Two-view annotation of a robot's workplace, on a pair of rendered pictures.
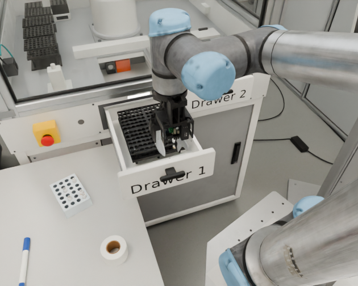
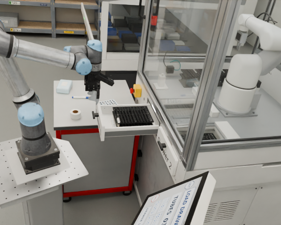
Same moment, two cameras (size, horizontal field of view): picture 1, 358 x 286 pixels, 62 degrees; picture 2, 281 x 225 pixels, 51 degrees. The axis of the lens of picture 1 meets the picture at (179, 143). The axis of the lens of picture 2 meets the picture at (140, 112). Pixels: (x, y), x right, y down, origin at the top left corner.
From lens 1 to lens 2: 1.69 m
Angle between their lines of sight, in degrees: 69
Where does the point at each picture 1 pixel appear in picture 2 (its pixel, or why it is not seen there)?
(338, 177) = not seen: outside the picture
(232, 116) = (171, 182)
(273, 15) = (190, 128)
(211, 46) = (75, 47)
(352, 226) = not seen: hidden behind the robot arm
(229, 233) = (69, 149)
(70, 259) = (78, 106)
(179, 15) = (92, 42)
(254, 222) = (71, 159)
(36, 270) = (77, 100)
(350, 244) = not seen: hidden behind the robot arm
